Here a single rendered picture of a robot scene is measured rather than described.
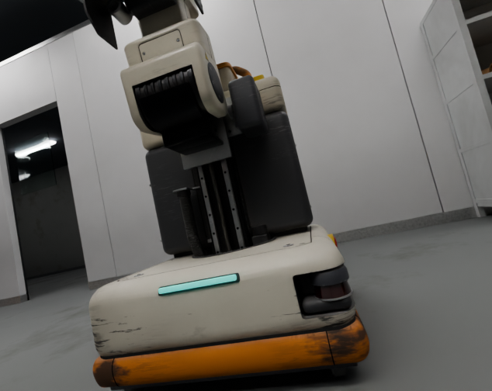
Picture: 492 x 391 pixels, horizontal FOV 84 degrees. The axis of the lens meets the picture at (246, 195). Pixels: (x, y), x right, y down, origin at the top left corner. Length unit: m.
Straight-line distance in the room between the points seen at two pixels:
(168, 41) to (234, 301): 0.65
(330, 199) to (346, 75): 1.04
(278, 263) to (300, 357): 0.18
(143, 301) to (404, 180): 2.17
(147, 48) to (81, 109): 2.80
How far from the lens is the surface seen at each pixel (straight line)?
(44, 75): 4.11
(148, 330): 0.71
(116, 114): 3.28
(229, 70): 1.09
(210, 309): 0.63
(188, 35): 0.81
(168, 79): 0.75
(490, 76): 2.32
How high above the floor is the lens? 0.36
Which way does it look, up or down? 5 degrees up
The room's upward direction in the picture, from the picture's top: 13 degrees counter-clockwise
